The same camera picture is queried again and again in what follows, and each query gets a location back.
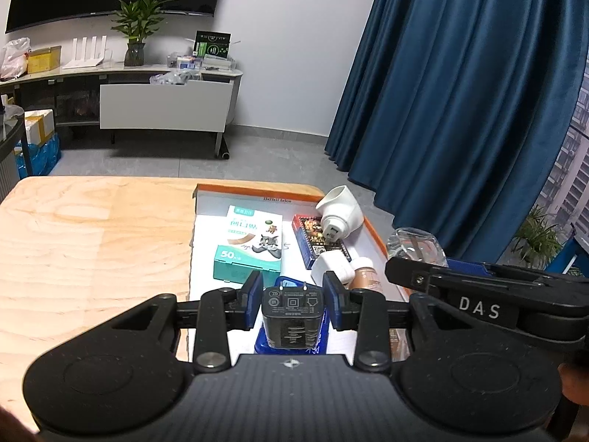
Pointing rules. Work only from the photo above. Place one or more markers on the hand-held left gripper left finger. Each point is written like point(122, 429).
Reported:
point(254, 301)

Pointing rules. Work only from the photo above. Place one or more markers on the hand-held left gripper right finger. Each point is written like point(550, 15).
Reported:
point(332, 301)

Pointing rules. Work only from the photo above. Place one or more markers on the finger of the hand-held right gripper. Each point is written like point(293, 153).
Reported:
point(405, 271)
point(464, 265)

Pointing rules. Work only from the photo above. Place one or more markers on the clear bottle with white cap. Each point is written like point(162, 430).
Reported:
point(414, 244)

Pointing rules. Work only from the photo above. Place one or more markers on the white plug charger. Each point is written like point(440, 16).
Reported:
point(329, 267)

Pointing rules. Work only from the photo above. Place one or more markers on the brown bottle with white cap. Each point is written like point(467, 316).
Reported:
point(368, 280)

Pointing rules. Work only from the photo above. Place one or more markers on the blue floss pick box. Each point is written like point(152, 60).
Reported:
point(288, 281)

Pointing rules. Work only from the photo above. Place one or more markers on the black plug charger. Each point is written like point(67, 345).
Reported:
point(292, 317)

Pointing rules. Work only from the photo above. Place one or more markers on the green bandage box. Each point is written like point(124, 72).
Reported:
point(248, 244)

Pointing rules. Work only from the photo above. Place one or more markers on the orange and white cardboard box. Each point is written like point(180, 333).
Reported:
point(207, 258)

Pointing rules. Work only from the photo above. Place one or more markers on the blue and red card box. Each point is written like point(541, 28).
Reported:
point(306, 235)

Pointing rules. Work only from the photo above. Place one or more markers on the white plug-in heater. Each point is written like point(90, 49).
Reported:
point(343, 212)

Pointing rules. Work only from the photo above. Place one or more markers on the person's right hand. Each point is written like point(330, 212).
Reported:
point(575, 382)

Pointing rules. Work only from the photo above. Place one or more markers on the green balcony plant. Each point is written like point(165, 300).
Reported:
point(538, 239)

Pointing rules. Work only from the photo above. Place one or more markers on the black roll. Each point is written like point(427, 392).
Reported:
point(224, 147)

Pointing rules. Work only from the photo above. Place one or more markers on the blue curtain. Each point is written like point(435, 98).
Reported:
point(460, 101)

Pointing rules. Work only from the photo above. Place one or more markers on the clear bag of small parts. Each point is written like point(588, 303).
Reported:
point(172, 79)

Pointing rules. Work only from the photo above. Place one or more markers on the clear plastic boxes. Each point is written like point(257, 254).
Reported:
point(202, 62)

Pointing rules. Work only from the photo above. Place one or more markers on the blue plastic package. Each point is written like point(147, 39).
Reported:
point(39, 159)

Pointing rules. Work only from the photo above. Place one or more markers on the green and black box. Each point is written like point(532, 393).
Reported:
point(211, 45)

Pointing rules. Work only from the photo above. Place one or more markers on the white television console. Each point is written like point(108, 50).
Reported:
point(69, 101)

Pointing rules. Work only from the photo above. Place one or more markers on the green plant in dark vase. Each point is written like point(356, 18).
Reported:
point(135, 54)

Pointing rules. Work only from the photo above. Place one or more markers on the white and yellow cardboard box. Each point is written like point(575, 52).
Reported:
point(39, 126)

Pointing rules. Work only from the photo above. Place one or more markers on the white router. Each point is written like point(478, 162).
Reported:
point(85, 61)

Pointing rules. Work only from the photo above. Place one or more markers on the white plastic bag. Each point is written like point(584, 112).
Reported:
point(14, 60)

